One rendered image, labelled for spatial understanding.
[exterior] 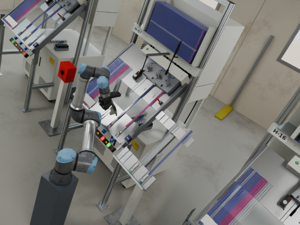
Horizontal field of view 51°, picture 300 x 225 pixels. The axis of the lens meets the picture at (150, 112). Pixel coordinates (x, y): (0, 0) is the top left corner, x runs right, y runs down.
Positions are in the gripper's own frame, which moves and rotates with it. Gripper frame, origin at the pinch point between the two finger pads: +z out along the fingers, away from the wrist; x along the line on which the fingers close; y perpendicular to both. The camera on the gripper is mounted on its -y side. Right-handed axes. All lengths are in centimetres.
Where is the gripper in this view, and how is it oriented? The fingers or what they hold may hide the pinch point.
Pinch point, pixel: (111, 110)
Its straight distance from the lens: 239.7
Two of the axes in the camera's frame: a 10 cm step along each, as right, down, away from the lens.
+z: 0.4, 6.0, 8.0
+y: -7.4, 5.5, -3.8
